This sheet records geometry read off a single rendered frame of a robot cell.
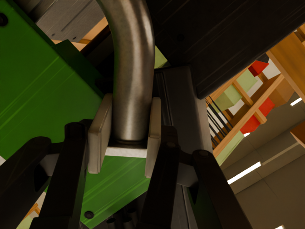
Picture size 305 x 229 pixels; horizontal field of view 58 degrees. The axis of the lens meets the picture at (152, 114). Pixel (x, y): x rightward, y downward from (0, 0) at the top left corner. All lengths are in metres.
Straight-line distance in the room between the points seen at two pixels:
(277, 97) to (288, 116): 5.49
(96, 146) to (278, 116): 9.54
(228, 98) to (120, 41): 3.34
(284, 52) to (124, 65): 0.86
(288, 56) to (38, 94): 0.87
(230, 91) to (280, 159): 4.53
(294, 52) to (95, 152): 0.91
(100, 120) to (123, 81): 0.04
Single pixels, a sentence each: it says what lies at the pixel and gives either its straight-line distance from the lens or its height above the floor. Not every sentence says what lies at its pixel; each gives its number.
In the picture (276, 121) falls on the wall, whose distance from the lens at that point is 9.70.
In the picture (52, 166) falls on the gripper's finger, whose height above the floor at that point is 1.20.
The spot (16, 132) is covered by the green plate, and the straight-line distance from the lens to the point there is 0.28.
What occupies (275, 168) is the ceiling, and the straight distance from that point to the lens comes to 7.92.
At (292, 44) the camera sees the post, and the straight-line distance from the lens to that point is 1.02.
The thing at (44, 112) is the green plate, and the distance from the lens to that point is 0.26.
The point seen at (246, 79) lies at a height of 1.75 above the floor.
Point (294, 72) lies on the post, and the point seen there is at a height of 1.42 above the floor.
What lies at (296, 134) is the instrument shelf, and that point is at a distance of 0.79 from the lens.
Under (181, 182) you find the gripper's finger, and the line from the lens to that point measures 0.16.
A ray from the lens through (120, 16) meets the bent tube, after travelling 0.19.
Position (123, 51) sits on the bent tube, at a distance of 0.19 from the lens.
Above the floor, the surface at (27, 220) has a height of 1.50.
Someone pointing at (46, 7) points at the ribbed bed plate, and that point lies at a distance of 0.26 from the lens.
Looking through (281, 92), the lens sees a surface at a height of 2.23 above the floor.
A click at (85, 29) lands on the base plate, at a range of 0.93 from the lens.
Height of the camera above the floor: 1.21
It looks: 2 degrees up
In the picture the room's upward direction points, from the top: 141 degrees clockwise
